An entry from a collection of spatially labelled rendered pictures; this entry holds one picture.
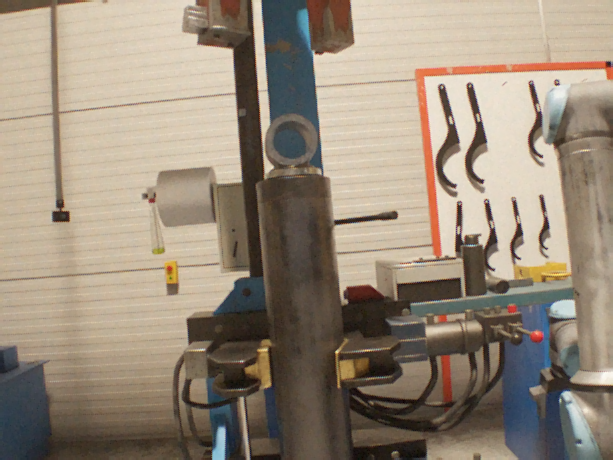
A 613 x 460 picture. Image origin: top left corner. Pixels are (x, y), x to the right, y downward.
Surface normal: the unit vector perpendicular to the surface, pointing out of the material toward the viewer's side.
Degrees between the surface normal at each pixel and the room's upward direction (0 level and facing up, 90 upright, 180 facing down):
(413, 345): 90
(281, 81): 90
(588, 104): 81
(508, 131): 90
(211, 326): 90
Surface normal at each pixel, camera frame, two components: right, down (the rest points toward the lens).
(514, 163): 0.01, -0.02
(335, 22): 0.57, -0.07
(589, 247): -0.74, -0.10
